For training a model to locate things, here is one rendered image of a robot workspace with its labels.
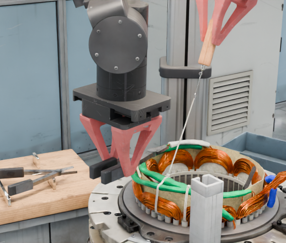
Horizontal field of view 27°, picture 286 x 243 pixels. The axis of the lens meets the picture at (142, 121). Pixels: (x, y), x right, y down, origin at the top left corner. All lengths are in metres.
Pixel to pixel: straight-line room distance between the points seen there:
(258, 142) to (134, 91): 0.59
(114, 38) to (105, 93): 0.11
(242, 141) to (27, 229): 0.49
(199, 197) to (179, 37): 0.60
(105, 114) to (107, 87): 0.03
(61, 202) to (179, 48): 0.47
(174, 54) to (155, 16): 1.88
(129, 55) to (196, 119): 0.73
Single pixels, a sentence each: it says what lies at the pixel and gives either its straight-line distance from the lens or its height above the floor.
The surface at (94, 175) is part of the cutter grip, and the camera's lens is 0.72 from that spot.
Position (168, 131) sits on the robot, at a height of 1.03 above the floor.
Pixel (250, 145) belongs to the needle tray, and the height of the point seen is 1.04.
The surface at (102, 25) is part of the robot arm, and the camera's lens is 0.58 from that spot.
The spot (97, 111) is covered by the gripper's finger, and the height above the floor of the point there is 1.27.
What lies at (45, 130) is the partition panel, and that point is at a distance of 3.37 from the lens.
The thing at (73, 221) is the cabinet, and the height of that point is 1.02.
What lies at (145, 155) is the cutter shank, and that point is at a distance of 0.75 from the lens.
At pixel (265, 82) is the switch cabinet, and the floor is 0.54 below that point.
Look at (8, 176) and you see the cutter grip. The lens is 1.00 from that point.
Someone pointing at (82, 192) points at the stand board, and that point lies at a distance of 0.97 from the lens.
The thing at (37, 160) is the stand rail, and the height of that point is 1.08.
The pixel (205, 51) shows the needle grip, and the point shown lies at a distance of 0.80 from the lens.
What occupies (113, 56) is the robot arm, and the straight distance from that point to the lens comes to 0.59.
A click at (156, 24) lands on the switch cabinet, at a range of 3.15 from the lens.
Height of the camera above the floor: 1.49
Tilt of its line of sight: 20 degrees down
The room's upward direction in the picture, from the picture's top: straight up
